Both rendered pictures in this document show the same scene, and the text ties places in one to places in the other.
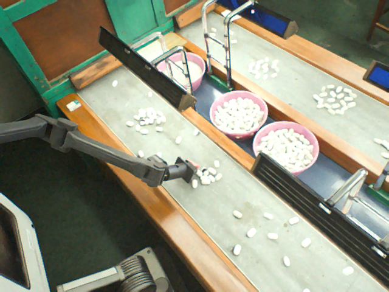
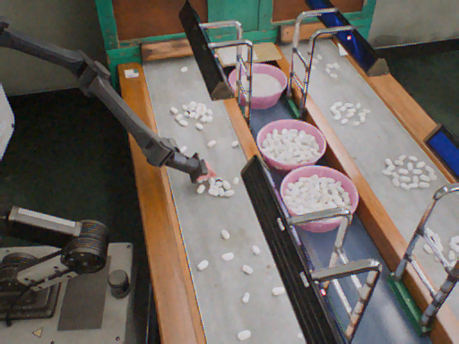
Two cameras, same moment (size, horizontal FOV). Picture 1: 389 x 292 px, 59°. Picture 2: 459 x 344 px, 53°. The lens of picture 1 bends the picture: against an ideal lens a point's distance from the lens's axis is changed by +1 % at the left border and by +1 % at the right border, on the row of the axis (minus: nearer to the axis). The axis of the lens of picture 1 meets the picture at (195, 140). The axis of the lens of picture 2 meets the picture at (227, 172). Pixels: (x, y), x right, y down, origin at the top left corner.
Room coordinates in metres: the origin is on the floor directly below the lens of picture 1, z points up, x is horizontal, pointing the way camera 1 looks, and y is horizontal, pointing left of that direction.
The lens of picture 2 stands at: (-0.31, -0.36, 1.94)
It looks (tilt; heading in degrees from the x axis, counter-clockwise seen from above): 45 degrees down; 16
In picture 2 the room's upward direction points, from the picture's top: straight up
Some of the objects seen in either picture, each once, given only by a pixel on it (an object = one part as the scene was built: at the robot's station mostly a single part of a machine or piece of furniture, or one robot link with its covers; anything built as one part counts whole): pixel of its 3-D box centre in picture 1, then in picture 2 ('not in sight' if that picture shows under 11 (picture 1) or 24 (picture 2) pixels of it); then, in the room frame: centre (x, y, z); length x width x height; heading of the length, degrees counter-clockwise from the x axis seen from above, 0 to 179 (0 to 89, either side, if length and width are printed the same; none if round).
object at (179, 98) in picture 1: (140, 63); (203, 44); (1.14, 0.15, 1.08); 0.62 x 0.08 x 0.07; 30
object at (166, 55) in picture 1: (165, 86); (224, 82); (1.18, 0.08, 0.90); 0.20 x 0.19 x 0.45; 30
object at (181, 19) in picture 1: (195, 11); (307, 30); (1.84, -0.16, 0.83); 0.30 x 0.06 x 0.07; 120
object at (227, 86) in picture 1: (229, 44); (317, 69); (1.38, -0.26, 0.90); 0.20 x 0.19 x 0.45; 30
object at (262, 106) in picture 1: (238, 117); (290, 150); (1.05, -0.22, 0.72); 0.27 x 0.27 x 0.10
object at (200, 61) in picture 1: (182, 75); (257, 88); (1.43, 0.00, 0.72); 0.27 x 0.27 x 0.10
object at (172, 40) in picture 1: (156, 50); (245, 54); (1.62, 0.11, 0.77); 0.33 x 0.15 x 0.01; 120
